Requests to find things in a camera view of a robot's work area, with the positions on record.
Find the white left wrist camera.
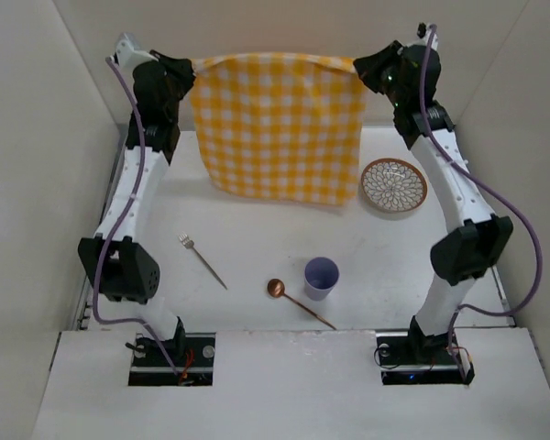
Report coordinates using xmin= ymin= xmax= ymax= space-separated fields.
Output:
xmin=114 ymin=32 xmax=157 ymax=71

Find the lilac plastic cup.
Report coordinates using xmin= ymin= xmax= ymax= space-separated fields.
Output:
xmin=304 ymin=257 xmax=340 ymax=302

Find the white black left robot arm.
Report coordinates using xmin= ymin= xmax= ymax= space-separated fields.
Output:
xmin=78 ymin=42 xmax=195 ymax=354

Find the right aluminium table rail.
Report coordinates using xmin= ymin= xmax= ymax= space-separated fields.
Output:
xmin=444 ymin=124 xmax=514 ymax=326

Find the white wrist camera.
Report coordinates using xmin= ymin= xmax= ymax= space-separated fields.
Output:
xmin=412 ymin=22 xmax=439 ymax=51
xmin=114 ymin=32 xmax=157 ymax=71

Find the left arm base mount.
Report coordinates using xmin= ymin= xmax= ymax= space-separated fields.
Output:
xmin=126 ymin=333 xmax=216 ymax=387

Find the aluminium table rail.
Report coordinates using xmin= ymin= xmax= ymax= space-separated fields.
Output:
xmin=69 ymin=123 xmax=128 ymax=331
xmin=444 ymin=124 xmax=514 ymax=326

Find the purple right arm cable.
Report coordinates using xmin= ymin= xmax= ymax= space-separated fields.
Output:
xmin=416 ymin=23 xmax=545 ymax=381

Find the left aluminium table rail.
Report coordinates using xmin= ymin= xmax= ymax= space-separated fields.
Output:
xmin=69 ymin=123 xmax=128 ymax=331

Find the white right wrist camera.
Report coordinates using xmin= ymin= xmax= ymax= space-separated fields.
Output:
xmin=412 ymin=22 xmax=439 ymax=51

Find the floral patterned ceramic plate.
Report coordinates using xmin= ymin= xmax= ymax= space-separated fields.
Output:
xmin=360 ymin=158 xmax=428 ymax=214

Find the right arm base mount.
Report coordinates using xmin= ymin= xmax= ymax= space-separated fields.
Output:
xmin=373 ymin=330 xmax=475 ymax=386

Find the copper spoon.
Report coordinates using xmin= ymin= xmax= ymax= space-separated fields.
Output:
xmin=267 ymin=279 xmax=336 ymax=330

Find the yellow white checkered cloth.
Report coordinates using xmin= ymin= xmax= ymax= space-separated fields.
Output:
xmin=188 ymin=52 xmax=366 ymax=206

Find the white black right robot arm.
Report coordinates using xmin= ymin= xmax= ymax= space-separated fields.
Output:
xmin=353 ymin=41 xmax=513 ymax=363

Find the copper fork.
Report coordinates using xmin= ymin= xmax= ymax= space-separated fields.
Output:
xmin=178 ymin=234 xmax=228 ymax=290

